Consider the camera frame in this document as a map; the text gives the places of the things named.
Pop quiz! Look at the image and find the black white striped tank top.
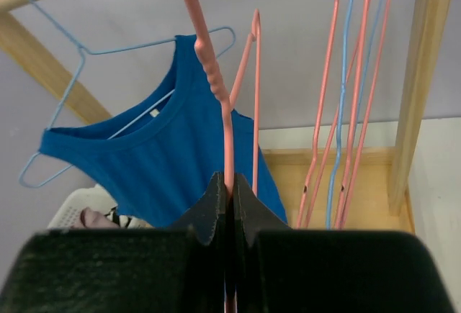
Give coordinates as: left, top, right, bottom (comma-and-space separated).
104, 207, 152, 229

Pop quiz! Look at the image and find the white plastic basket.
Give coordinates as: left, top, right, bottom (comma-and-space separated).
48, 184, 117, 229

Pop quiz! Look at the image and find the pink hanger of grey top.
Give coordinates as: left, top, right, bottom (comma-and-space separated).
295, 0, 361, 229

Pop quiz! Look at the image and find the pink tank top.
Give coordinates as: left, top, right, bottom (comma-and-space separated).
76, 208, 120, 229

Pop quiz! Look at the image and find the wooden clothes rack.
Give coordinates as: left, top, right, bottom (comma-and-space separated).
1, 0, 451, 236

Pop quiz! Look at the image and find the light blue hanger of pink top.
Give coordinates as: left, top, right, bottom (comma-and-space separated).
326, 0, 371, 229

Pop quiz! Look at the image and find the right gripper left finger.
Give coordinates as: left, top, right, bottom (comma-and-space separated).
167, 172, 227, 245

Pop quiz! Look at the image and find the pink hanger of green top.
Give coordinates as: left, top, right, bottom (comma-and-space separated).
171, 0, 261, 313

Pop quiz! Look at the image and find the blue tank top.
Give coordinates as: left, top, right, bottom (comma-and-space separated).
37, 34, 289, 229

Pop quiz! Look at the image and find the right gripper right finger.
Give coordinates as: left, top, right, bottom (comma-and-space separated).
233, 173, 290, 248

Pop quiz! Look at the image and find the light blue hanger left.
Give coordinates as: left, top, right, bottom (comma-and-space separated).
18, 0, 236, 189

